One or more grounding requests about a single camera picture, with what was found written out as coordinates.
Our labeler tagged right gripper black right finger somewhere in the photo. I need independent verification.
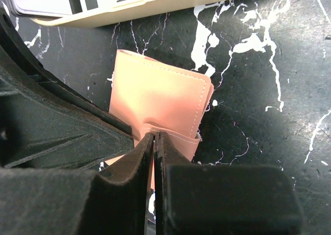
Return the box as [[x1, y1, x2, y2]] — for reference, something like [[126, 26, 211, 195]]
[[154, 132, 304, 234]]

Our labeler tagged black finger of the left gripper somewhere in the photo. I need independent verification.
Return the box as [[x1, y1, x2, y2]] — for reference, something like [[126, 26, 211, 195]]
[[1, 8, 132, 136], [1, 51, 133, 168]]

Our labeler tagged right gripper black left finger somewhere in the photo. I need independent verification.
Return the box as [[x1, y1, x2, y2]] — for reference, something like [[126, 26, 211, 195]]
[[1, 133, 154, 234]]

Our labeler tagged pink leather card holder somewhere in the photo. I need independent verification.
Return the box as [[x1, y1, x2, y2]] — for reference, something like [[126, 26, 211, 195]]
[[104, 49, 215, 192]]

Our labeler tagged beige wooden tray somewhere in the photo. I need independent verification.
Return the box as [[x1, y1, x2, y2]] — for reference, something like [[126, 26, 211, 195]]
[[31, 0, 226, 28]]

